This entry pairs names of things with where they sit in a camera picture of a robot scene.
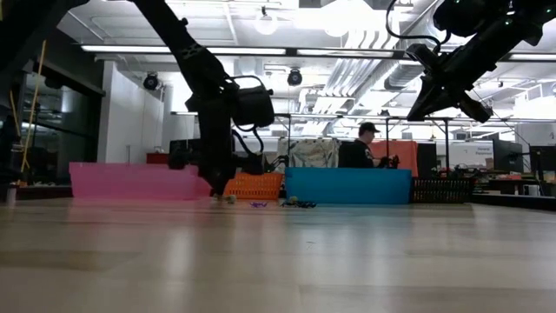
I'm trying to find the red box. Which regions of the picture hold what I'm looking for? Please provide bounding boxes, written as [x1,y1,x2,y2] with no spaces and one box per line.
[145,151,171,165]

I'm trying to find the person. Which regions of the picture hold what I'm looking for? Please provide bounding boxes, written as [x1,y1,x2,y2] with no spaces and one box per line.
[337,122,400,170]

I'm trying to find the yellow power cable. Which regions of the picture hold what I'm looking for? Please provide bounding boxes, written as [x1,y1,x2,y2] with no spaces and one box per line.
[19,40,48,175]

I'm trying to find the black plastic basket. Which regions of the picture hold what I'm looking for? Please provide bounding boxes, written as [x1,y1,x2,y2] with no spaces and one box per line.
[411,176,476,204]

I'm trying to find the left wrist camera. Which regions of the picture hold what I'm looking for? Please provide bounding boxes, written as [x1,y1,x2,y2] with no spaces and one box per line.
[229,84,276,129]

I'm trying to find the long ceiling light strip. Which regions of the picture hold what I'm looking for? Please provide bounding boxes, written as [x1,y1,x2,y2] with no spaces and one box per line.
[80,43,556,63]

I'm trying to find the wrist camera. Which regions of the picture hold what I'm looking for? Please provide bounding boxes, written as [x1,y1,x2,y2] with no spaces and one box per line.
[229,84,276,129]
[406,42,443,71]

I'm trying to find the orange hanging cloth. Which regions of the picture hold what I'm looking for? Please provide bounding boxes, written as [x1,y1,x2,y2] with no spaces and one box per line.
[368,139,420,177]

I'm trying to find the beige patterned cloth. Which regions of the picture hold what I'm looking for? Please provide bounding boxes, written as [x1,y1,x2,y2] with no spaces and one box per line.
[277,138,342,170]

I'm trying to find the black metal stand frame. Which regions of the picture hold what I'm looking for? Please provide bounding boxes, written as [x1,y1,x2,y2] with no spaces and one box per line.
[273,111,453,171]

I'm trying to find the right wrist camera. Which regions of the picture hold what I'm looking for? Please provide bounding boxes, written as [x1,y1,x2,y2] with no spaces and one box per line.
[406,42,443,71]

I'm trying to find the white sign board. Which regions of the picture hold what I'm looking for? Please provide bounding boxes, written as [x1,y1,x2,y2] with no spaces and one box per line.
[451,141,495,169]

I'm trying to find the orange plastic basket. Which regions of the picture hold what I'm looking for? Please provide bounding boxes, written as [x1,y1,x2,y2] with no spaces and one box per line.
[222,171,285,202]

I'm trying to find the blue plastic bin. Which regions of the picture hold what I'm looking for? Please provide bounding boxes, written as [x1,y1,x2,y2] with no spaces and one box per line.
[284,167,413,206]

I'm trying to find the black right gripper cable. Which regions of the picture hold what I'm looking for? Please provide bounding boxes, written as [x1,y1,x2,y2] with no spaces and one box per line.
[385,0,451,53]

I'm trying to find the round white ceiling lamp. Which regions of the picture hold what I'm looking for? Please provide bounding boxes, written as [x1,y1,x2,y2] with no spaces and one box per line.
[254,6,279,37]

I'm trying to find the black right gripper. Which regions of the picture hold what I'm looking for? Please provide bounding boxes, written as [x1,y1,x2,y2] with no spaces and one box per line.
[407,21,522,125]

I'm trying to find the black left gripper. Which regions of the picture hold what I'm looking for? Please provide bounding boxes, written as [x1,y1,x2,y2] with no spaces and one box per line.
[184,89,239,197]

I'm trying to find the pink plastic bin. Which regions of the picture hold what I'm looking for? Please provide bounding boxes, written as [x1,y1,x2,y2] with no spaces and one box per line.
[68,162,213,202]

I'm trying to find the black monitor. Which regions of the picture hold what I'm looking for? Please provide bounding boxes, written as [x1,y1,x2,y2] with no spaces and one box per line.
[528,145,556,173]
[168,137,203,170]
[493,138,525,174]

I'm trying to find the white cup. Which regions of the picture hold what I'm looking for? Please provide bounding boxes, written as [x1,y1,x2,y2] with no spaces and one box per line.
[4,182,18,207]

